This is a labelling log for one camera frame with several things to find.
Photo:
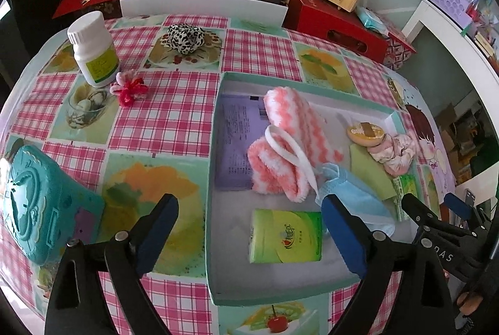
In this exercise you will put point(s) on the brown cardboard box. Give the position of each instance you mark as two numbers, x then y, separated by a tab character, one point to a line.
446	116

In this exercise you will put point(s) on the colourful stationery pile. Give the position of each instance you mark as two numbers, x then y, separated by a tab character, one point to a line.
483	15

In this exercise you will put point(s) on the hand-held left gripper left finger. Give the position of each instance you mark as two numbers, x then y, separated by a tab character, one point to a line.
156	237

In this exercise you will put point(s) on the pink checkered tablecloth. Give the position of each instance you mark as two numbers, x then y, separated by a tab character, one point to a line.
175	112

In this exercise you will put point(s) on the white shelf unit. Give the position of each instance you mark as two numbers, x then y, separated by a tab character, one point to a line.
432	19

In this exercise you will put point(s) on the light blue wipes pack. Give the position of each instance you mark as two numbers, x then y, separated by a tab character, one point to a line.
370	17

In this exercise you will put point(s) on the person's right hand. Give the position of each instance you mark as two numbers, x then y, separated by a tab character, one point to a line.
469	302

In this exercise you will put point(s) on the lime green packet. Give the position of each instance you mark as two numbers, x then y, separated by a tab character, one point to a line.
405	190

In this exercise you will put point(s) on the green tissue packet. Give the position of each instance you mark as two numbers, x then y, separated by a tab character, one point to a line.
368	175
284	237

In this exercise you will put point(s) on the leopard print scrunchie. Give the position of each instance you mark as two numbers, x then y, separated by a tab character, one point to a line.
185	38

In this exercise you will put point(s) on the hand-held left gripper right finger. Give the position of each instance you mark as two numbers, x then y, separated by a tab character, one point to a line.
343	233

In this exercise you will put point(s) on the red patterned box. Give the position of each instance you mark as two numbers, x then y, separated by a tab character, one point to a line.
399	46

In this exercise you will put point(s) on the white pill bottle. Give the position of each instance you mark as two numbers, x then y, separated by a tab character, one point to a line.
93	54

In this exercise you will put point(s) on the teal plastic toy case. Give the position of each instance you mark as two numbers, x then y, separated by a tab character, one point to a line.
39	202

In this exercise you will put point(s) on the pink floral scrunchie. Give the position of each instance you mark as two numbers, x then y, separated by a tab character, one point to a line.
397	155

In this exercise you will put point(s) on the white shallow box teal rim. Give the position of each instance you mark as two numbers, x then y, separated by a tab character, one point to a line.
230	222

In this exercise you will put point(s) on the blue face mask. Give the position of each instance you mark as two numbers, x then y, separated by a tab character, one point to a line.
351	194

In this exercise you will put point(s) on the pink white striped fluffy sock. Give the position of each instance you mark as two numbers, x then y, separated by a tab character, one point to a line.
296	112

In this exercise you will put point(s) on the purple wet wipe packet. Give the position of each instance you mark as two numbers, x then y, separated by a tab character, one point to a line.
234	140

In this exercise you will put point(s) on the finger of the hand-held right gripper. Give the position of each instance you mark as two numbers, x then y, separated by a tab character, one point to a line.
460	208
421	216

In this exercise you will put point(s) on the white board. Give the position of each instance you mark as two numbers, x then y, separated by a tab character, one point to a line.
195	5

